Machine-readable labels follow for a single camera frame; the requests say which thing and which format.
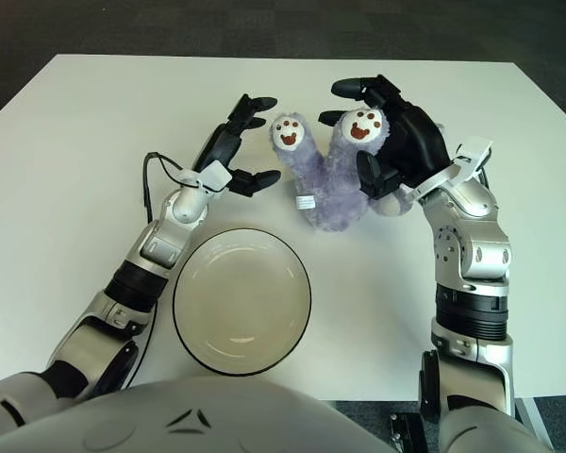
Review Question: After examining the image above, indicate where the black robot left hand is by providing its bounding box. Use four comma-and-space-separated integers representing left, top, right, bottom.
193, 92, 282, 198

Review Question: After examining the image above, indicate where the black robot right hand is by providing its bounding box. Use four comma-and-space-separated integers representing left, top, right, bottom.
318, 74, 454, 202

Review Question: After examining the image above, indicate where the purple plush bunny doll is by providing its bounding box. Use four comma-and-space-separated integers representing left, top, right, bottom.
269, 108, 447, 233

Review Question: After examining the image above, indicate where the white plate black rim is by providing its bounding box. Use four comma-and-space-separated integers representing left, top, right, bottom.
172, 228, 313, 378

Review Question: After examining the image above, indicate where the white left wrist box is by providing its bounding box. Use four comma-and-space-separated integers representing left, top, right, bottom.
198, 159, 233, 193

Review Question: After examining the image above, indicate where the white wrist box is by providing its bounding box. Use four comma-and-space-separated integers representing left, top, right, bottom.
198, 159, 233, 193
455, 136, 495, 180

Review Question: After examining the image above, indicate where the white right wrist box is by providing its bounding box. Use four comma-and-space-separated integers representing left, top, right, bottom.
455, 136, 495, 180

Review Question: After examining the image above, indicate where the grey robot torso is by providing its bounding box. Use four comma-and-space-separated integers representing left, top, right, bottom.
0, 375, 397, 453

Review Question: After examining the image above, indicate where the white table leg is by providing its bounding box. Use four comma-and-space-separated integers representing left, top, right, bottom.
513, 398, 556, 447

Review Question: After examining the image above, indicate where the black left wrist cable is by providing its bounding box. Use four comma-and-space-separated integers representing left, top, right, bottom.
141, 150, 190, 223

